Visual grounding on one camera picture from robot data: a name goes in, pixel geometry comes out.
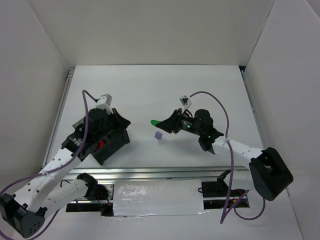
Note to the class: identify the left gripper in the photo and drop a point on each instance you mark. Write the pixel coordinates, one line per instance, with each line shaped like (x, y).
(115, 144)

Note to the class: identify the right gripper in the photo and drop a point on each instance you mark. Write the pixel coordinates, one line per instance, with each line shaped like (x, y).
(176, 124)

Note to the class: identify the purple square lego brick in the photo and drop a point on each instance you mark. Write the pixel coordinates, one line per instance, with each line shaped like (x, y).
(158, 135)

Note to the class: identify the green purple lego cluster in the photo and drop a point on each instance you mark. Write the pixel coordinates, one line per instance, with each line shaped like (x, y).
(154, 122)

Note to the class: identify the red lego plate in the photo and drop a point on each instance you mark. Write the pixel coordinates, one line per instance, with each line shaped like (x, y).
(100, 144)

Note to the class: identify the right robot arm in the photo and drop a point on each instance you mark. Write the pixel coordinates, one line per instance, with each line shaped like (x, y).
(269, 173)

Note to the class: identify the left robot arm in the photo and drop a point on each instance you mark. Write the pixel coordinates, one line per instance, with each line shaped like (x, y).
(27, 209)

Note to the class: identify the black two-compartment container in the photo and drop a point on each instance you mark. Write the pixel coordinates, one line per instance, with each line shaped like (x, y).
(112, 143)

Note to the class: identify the white two-compartment container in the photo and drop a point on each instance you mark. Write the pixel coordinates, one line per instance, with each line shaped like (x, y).
(78, 123)

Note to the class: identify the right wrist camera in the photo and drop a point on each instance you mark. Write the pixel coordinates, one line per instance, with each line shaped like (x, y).
(186, 102)

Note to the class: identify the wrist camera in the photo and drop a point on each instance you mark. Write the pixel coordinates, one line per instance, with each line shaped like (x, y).
(104, 103)
(186, 102)

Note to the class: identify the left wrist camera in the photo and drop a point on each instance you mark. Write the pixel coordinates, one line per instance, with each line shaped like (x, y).
(104, 103)

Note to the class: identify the aluminium front rail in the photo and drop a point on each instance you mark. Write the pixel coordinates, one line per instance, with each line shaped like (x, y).
(152, 173)

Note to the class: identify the aluminium rail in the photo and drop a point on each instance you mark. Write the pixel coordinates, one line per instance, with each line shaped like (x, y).
(253, 107)
(152, 173)
(57, 120)

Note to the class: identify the aluminium left rail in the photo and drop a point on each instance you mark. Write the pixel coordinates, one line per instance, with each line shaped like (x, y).
(57, 120)

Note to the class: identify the aluminium right rail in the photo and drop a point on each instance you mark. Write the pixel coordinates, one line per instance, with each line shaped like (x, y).
(253, 107)

